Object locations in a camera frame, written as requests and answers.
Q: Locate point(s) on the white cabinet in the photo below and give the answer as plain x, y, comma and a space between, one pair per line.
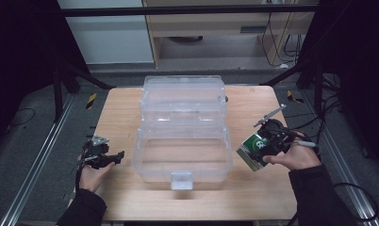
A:
112, 40

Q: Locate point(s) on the black horizontal bar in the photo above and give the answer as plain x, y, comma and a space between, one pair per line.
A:
178, 11

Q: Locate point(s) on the yellow black floor tape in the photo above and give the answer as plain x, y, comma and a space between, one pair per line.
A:
293, 96
90, 101

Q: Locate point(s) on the clear plastic storage box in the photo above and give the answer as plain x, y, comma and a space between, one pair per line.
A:
183, 150

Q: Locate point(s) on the green white packet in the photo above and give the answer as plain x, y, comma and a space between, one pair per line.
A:
252, 153

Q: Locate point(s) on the dark curtain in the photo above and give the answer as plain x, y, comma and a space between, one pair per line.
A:
18, 56
360, 62

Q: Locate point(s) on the person's right hand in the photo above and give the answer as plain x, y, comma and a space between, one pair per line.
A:
300, 155

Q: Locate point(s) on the person's left hand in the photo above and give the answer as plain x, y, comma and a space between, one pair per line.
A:
91, 179

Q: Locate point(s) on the aluminium floor rail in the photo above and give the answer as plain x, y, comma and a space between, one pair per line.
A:
341, 160
40, 157

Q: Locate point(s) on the black metal stand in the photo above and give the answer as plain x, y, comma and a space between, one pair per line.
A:
57, 94
318, 84

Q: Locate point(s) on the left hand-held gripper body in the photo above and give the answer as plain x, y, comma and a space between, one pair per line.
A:
98, 155

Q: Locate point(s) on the wooden desk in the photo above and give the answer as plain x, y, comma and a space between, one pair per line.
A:
216, 25

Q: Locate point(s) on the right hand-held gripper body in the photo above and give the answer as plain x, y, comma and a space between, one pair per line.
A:
277, 138

